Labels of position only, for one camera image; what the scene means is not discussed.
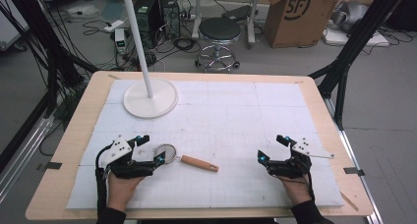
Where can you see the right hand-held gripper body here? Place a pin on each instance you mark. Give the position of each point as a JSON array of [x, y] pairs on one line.
[[295, 166]]

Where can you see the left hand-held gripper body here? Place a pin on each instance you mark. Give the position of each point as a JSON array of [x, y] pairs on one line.
[[119, 150]]

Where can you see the person's right hand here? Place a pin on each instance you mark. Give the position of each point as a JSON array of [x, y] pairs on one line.
[[299, 189]]

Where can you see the person's left hand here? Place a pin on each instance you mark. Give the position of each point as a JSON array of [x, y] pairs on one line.
[[121, 189]]

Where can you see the white lamp stand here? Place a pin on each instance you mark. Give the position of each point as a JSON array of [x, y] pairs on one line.
[[150, 101]]

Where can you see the white gridded foam mat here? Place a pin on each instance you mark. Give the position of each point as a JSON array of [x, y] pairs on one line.
[[223, 125]]

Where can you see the black tape strip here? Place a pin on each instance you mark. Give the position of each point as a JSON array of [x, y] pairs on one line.
[[52, 166], [353, 171]]

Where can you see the white device with green display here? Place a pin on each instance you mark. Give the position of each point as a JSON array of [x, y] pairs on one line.
[[120, 40]]

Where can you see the black metal stand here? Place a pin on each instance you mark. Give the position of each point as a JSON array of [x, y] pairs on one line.
[[347, 57], [54, 47]]

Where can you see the brown cardboard box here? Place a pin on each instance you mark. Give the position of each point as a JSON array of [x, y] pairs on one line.
[[295, 24]]

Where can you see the white power strip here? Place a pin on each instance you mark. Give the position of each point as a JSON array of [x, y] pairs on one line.
[[114, 26]]

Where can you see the black computer tower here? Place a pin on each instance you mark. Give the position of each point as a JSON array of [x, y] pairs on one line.
[[154, 17]]

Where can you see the flat white box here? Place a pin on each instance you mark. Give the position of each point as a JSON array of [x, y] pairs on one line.
[[360, 39]]

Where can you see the black round stool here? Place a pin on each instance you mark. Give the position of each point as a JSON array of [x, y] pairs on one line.
[[219, 29]]

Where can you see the grey bag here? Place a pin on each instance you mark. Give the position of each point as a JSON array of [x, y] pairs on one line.
[[349, 14]]

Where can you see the aluminium rail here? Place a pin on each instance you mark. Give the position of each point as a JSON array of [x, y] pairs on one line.
[[23, 158], [355, 165]]

